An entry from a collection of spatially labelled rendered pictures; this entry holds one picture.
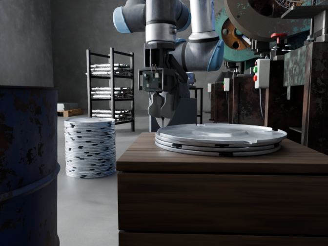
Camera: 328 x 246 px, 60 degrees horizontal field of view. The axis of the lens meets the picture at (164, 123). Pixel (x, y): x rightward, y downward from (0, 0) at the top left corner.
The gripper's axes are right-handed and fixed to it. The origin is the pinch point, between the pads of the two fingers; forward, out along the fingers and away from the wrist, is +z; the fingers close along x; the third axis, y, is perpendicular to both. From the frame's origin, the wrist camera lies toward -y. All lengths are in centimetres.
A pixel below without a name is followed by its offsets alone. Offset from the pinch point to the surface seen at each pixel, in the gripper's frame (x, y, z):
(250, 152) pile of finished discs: 24.5, 10.8, 3.1
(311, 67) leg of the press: 32.7, -31.2, -15.8
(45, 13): -621, -469, -216
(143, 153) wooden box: 5.7, 19.1, 4.0
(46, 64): -619, -463, -82
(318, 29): 34, -59, -32
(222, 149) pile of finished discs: 20.0, 13.9, 2.5
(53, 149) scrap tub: -6.6, 30.2, 2.3
